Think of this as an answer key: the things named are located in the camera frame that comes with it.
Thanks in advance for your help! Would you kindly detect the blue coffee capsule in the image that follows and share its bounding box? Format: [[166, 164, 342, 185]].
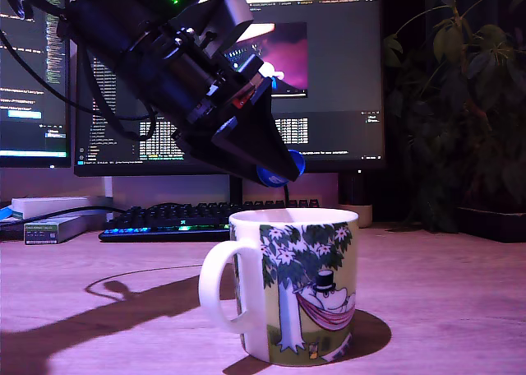
[[255, 148, 307, 188]]

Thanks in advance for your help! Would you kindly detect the white illustrated coffee mug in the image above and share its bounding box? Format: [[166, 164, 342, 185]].
[[198, 208, 360, 366]]

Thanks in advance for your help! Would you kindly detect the black backlit keyboard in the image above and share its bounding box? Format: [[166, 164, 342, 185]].
[[98, 199, 322, 243]]

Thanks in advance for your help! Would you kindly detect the large computer monitor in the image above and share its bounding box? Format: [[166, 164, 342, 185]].
[[73, 0, 387, 177]]

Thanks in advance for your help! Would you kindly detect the narrow computer monitor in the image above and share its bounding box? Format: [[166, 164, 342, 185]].
[[0, 0, 73, 169]]

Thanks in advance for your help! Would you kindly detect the white cardboard box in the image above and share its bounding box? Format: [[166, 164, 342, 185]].
[[11, 196, 113, 220]]

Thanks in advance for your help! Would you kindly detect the grey box with green label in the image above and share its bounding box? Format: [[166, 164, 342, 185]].
[[23, 215, 90, 246]]

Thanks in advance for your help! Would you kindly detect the leafy houseplant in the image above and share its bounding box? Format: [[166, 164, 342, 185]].
[[384, 0, 526, 233]]

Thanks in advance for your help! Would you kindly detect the black planter tray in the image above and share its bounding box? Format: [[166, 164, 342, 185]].
[[454, 205, 526, 243]]

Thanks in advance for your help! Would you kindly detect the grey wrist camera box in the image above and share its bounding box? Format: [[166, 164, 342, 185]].
[[180, 0, 256, 62]]

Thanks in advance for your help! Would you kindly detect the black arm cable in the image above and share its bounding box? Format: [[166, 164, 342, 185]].
[[0, 0, 159, 142]]

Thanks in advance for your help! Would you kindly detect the black table cable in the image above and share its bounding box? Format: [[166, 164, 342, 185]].
[[0, 205, 127, 229]]

